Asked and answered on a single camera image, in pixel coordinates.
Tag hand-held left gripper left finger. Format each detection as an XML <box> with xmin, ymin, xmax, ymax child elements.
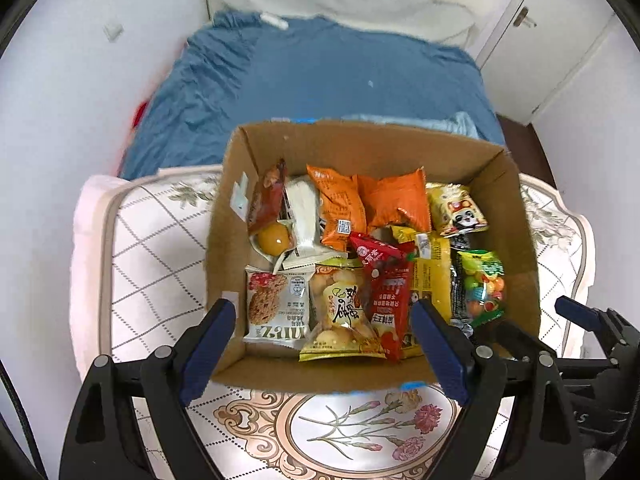
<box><xmin>59</xmin><ymin>298</ymin><xmax>237</xmax><ymax>480</ymax></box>

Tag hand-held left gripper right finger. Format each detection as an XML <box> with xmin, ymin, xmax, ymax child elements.
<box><xmin>410</xmin><ymin>298</ymin><xmax>588</xmax><ymax>480</ymax></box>

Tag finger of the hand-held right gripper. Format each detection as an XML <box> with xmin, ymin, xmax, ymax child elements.
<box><xmin>554</xmin><ymin>296</ymin><xmax>640</xmax><ymax>361</ymax></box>
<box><xmin>492</xmin><ymin>319</ymin><xmax>551</xmax><ymax>358</ymax></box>

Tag red chili strip snack packet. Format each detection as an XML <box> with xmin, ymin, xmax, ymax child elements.
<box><xmin>367</xmin><ymin>260</ymin><xmax>418</xmax><ymax>362</ymax></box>

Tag white oat cookie packet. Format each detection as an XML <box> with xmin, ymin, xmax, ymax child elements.
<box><xmin>243</xmin><ymin>266</ymin><xmax>317</xmax><ymax>352</ymax></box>

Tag cardboard box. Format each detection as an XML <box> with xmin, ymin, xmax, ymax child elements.
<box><xmin>206</xmin><ymin>119</ymin><xmax>543</xmax><ymax>395</ymax></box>

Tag black snack packet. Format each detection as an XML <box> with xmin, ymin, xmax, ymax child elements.
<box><xmin>449</xmin><ymin>237</ymin><xmax>476</xmax><ymax>338</ymax></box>

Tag green colourful candy packet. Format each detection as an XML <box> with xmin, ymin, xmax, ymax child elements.
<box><xmin>457</xmin><ymin>250</ymin><xmax>507</xmax><ymax>328</ymax></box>

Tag large yellow snack packet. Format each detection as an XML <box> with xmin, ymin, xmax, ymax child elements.
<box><xmin>407</xmin><ymin>232</ymin><xmax>453</xmax><ymax>358</ymax></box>

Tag floral patterned table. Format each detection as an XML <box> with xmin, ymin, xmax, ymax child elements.
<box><xmin>72</xmin><ymin>170</ymin><xmax>598</xmax><ymax>480</ymax></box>

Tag yellow round biscuit packet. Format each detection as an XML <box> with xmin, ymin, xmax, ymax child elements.
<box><xmin>298</xmin><ymin>258</ymin><xmax>387</xmax><ymax>362</ymax></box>

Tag dark red snack packet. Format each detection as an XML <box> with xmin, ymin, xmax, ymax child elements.
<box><xmin>347</xmin><ymin>232</ymin><xmax>408</xmax><ymax>281</ymax></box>

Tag yellow jelly cup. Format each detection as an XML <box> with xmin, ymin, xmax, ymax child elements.
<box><xmin>255</xmin><ymin>223</ymin><xmax>293</xmax><ymax>256</ymax></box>

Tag yellow panda print packet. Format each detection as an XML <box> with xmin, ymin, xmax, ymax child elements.
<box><xmin>426</xmin><ymin>182</ymin><xmax>489</xmax><ymax>238</ymax></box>

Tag plain orange snack packet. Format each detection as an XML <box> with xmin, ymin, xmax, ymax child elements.
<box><xmin>356</xmin><ymin>167</ymin><xmax>432</xmax><ymax>233</ymax></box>

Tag egg yolk snack packet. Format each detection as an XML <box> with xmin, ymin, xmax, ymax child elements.
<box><xmin>246</xmin><ymin>158</ymin><xmax>287</xmax><ymax>236</ymax></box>

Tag white bread snack packet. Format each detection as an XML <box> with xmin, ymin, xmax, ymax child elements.
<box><xmin>282</xmin><ymin>175</ymin><xmax>326</xmax><ymax>261</ymax></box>

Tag orange snack packet white label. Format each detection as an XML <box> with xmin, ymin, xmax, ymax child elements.
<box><xmin>306</xmin><ymin>164</ymin><xmax>362</xmax><ymax>253</ymax></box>

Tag light blue cloth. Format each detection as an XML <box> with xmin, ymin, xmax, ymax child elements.
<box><xmin>340</xmin><ymin>111</ymin><xmax>481</xmax><ymax>138</ymax></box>

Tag white wardrobe door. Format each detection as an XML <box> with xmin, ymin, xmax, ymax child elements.
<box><xmin>475</xmin><ymin>0</ymin><xmax>621</xmax><ymax>126</ymax></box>

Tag blue bed sheet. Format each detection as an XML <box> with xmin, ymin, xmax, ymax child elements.
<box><xmin>120</xmin><ymin>10</ymin><xmax>506</xmax><ymax>181</ymax></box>

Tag white pillow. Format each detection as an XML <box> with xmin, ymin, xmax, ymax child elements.
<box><xmin>202</xmin><ymin>0</ymin><xmax>488</xmax><ymax>51</ymax></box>

